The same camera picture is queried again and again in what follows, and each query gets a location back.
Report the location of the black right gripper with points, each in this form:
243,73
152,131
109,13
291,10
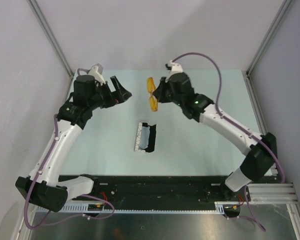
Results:
159,92

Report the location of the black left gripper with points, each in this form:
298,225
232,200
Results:
121,94

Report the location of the blue cleaning cloth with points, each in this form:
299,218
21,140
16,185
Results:
144,137

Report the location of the white geometric glasses case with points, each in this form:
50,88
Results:
152,138

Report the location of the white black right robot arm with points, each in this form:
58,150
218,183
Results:
259,150

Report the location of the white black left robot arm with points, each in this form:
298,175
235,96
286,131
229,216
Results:
69,123

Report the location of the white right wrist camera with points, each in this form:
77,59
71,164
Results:
173,68

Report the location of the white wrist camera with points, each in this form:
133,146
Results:
173,68
96,71

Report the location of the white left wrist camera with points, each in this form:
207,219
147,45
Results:
96,71

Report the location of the right aluminium side rail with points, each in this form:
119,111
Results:
260,119

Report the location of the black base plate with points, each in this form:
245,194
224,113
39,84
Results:
202,188

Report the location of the left aluminium corner post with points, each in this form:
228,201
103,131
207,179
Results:
45,26

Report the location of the aluminium corner post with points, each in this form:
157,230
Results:
270,34
45,26

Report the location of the grey slotted cable duct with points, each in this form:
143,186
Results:
91,208

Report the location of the right aluminium corner post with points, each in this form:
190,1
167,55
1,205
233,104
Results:
270,34

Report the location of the aluminium front frame rail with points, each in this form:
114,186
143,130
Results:
261,191

